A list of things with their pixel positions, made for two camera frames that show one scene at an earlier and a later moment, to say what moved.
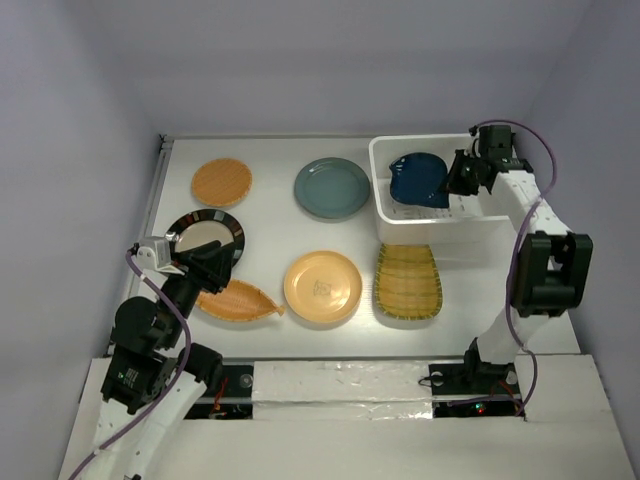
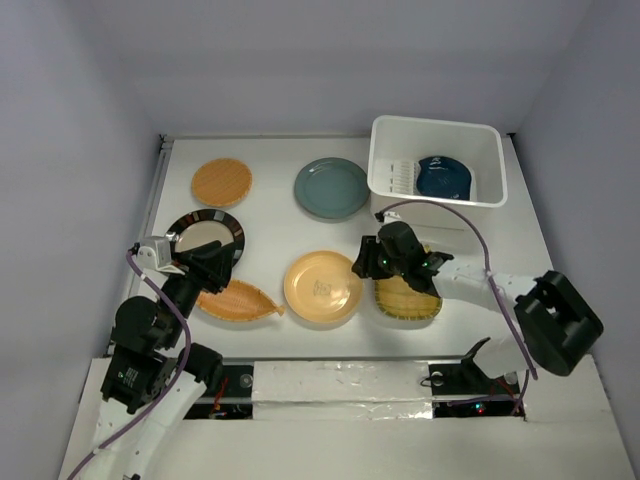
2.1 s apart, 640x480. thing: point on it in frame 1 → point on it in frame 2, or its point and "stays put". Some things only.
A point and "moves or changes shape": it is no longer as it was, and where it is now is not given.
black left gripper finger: x=223 y=267 stays put
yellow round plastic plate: x=323 y=286 stays put
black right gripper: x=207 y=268 stays put
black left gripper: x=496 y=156 → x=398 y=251
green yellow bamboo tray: x=407 y=284 stays put
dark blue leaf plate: x=420 y=179 moves or changes shape
